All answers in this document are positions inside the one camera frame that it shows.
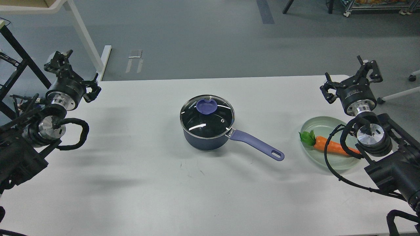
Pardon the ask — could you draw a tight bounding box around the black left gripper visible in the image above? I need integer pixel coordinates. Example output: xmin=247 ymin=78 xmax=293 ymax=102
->
xmin=44 ymin=50 xmax=102 ymax=110

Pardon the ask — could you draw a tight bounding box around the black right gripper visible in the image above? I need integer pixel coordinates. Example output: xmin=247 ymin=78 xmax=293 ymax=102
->
xmin=320 ymin=55 xmax=384 ymax=116

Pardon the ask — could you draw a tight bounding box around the glass lid with blue knob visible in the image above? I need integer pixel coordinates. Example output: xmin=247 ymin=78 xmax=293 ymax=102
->
xmin=179 ymin=95 xmax=235 ymax=139

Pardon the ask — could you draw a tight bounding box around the blue saucepan with handle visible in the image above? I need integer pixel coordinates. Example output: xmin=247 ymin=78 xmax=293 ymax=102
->
xmin=180 ymin=95 xmax=285 ymax=162

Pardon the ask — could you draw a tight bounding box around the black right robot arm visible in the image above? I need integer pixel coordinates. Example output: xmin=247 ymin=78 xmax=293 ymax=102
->
xmin=320 ymin=56 xmax=420 ymax=236

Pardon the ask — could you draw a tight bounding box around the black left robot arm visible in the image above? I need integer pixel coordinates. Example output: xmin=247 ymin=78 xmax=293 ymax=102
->
xmin=0 ymin=50 xmax=101 ymax=192

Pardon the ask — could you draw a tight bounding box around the black metal stand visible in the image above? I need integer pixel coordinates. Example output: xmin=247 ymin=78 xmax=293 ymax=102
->
xmin=0 ymin=20 xmax=52 ymax=120

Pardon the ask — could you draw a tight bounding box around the white chair base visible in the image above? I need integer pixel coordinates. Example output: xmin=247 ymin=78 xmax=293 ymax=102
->
xmin=377 ymin=69 xmax=420 ymax=105

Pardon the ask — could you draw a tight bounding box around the orange toy carrot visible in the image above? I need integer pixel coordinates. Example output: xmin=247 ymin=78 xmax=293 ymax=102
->
xmin=298 ymin=130 xmax=350 ymax=156

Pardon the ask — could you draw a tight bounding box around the metal cart with casters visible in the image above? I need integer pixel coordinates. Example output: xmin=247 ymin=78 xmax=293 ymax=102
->
xmin=342 ymin=0 xmax=419 ymax=17

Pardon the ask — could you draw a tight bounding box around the white table frame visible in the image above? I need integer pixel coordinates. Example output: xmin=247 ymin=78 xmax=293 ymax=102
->
xmin=0 ymin=0 xmax=112 ymax=81

